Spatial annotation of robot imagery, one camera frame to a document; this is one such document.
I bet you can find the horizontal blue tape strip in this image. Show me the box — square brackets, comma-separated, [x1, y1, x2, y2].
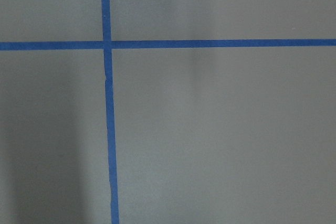
[1, 39, 335, 51]

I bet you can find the vertical blue tape strip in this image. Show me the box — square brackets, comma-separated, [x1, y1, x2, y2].
[101, 0, 119, 223]

